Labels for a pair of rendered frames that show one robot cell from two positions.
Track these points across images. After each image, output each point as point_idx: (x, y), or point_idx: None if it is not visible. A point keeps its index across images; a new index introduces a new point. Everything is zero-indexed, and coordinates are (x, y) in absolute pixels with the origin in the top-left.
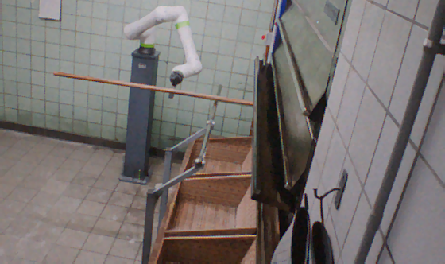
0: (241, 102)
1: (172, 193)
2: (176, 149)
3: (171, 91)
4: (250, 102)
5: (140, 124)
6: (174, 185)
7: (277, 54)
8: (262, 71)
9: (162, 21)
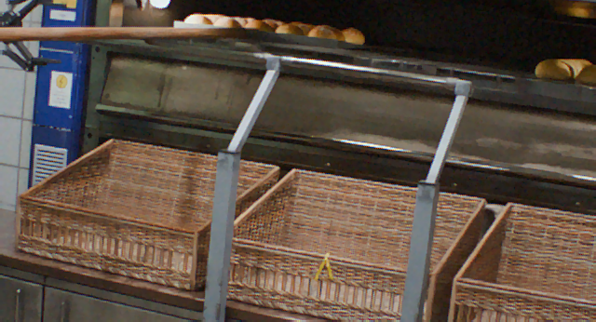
0: (182, 33)
1: (185, 295)
2: (241, 143)
3: (95, 33)
4: (190, 29)
5: None
6: (147, 288)
7: None
8: None
9: None
